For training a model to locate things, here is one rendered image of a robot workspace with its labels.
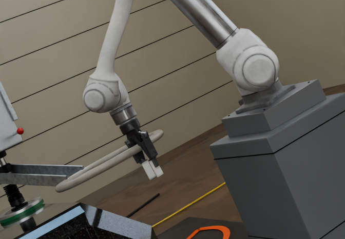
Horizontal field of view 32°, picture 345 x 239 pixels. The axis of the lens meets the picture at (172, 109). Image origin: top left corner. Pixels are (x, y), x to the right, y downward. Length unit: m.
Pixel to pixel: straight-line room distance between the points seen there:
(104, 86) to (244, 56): 0.48
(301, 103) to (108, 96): 0.69
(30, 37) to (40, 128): 1.20
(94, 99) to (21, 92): 5.87
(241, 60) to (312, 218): 0.60
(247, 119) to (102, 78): 0.55
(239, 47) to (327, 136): 0.47
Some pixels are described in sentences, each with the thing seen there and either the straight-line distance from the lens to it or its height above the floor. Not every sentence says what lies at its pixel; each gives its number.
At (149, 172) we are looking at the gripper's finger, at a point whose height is 0.81.
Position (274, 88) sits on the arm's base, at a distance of 2.22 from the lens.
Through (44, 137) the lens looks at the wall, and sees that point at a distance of 7.86.
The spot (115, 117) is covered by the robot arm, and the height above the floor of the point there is 1.06.
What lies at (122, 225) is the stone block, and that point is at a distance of 2.43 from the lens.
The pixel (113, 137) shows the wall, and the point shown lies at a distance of 8.14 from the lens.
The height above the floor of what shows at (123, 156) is 0.92.
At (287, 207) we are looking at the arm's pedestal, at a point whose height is 0.54.
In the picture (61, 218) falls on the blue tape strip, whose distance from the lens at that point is 2.37.
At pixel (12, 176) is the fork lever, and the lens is 2.77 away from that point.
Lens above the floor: 1.17
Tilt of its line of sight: 4 degrees down
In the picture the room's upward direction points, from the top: 24 degrees counter-clockwise
